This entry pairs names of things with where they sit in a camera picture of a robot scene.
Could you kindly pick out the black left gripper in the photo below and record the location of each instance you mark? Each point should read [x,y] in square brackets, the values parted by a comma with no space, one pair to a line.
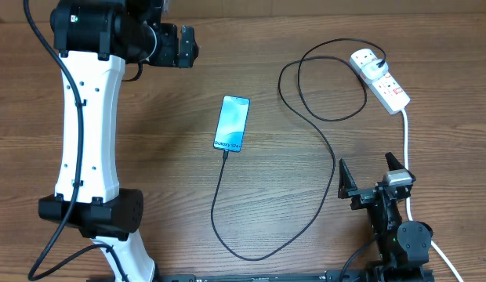
[169,56]

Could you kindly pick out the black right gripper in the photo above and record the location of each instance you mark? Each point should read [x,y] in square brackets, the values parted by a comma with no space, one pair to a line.
[361,196]

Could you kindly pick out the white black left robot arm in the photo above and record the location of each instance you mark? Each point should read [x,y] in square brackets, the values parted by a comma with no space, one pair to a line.
[93,43]

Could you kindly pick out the white charger adapter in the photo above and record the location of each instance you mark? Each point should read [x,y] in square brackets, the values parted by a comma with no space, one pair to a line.
[373,71]

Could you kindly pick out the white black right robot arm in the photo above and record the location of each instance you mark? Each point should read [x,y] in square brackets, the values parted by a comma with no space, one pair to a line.
[403,246]

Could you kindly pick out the blue screen smartphone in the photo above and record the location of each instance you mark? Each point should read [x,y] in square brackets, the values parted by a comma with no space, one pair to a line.
[231,125]

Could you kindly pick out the white power strip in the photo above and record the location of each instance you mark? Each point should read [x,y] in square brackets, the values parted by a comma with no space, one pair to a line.
[389,93]

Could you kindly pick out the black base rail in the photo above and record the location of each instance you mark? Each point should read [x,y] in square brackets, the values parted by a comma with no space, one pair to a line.
[328,276]

